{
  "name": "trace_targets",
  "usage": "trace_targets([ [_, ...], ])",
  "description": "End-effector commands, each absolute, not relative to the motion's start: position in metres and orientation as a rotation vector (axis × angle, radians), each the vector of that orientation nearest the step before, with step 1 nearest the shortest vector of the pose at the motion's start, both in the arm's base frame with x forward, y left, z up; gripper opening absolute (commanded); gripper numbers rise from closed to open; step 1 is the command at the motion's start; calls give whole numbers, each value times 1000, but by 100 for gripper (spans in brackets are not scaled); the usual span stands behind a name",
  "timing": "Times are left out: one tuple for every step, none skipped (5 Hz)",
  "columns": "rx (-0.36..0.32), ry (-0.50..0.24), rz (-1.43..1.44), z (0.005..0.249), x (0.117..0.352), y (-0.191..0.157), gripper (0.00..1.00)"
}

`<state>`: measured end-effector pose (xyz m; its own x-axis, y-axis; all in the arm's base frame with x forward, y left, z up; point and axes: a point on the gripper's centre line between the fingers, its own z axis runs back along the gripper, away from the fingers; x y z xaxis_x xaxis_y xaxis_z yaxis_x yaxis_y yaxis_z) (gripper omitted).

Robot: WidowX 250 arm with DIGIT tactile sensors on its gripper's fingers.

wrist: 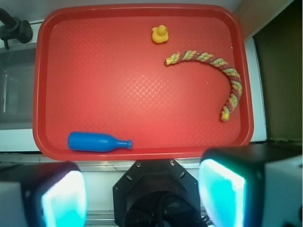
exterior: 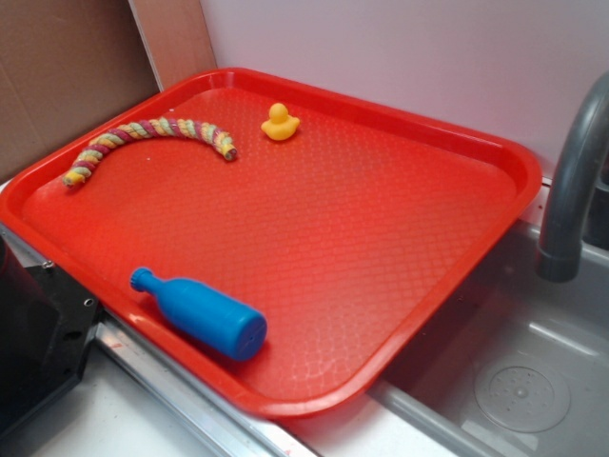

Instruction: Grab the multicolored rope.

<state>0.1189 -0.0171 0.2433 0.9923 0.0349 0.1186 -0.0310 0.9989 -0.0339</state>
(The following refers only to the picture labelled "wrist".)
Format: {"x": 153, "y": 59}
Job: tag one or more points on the blue plastic bottle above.
{"x": 97, "y": 142}

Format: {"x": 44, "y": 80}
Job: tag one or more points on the grey toy sink basin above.
{"x": 17, "y": 69}

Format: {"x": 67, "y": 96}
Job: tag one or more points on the brown cardboard panel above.
{"x": 275, "y": 28}

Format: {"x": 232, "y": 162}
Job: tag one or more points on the red plastic tray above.
{"x": 98, "y": 70}

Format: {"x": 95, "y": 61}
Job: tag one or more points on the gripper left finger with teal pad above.
{"x": 43, "y": 195}

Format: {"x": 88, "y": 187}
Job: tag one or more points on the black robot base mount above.
{"x": 157, "y": 193}

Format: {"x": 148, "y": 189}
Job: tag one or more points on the yellow rubber duck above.
{"x": 160, "y": 34}

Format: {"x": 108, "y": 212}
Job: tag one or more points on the grey toy faucet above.
{"x": 14, "y": 28}

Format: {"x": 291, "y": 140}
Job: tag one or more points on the aluminium rail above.
{"x": 88, "y": 166}

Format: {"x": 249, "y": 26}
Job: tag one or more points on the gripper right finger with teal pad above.
{"x": 258, "y": 185}

